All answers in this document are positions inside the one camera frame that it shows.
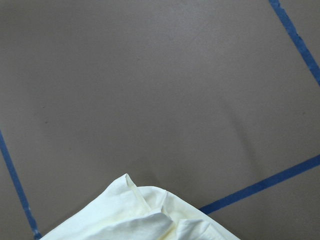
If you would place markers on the cream long sleeve shirt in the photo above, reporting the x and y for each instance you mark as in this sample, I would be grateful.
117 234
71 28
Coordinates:
124 211

